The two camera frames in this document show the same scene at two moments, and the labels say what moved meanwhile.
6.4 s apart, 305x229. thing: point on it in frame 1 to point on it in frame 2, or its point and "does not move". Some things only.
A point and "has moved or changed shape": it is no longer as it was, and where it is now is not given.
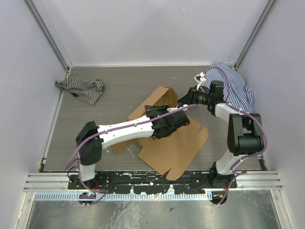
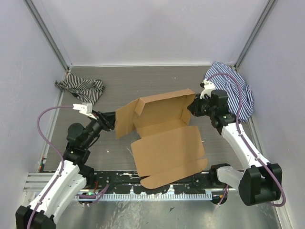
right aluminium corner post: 248,46 does not move
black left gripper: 149,108 to 107,120
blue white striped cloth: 235,92 does not move
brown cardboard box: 172,154 has moved or changed shape
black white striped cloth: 88,90 does not move
